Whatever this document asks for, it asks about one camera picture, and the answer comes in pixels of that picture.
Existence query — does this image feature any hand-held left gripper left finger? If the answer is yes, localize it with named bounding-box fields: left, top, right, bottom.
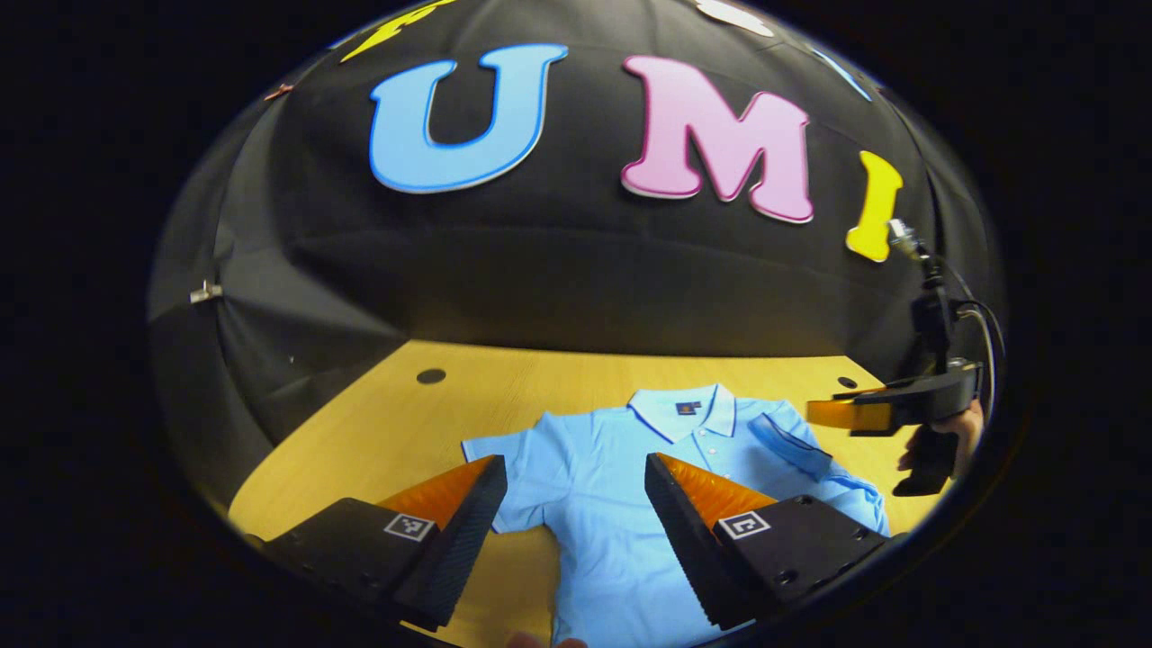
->
left=243, top=454, right=509, bottom=633

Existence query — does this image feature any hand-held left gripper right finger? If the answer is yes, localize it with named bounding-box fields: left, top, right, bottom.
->
left=643, top=453, right=905, bottom=631

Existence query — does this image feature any light blue T-shirt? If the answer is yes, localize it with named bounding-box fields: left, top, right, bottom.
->
left=461, top=384, right=892, bottom=648

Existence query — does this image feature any black backdrop cloth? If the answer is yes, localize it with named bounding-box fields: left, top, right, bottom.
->
left=148, top=0, right=1004, bottom=514

